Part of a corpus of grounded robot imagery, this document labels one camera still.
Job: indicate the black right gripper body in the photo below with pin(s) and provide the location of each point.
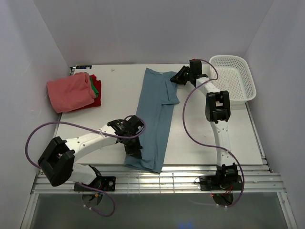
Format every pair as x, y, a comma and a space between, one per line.
184, 76

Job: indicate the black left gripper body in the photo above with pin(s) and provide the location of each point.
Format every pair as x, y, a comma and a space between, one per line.
132, 146

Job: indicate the blue t shirt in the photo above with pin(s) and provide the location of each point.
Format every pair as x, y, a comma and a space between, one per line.
155, 107

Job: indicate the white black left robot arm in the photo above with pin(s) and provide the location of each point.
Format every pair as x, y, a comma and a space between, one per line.
59, 161

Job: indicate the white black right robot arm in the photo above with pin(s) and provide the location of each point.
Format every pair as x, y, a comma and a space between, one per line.
217, 113

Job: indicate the white perforated plastic basket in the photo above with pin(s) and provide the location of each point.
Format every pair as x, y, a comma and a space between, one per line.
234, 76

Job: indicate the green folded t shirt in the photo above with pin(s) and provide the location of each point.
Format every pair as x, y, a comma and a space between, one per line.
94, 85

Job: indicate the dark red folded t shirt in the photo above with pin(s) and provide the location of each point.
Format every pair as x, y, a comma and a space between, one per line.
80, 99

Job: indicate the pink folded t shirt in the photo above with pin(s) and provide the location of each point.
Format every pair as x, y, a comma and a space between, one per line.
58, 90

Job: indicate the blue label sticker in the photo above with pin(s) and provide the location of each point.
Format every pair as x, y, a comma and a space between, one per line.
83, 67

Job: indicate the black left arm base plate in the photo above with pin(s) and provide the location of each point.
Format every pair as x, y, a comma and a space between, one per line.
101, 183

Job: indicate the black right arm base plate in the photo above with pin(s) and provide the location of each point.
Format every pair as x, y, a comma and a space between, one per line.
210, 183

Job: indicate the aluminium table front rail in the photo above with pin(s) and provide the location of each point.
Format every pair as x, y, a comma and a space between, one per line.
181, 179

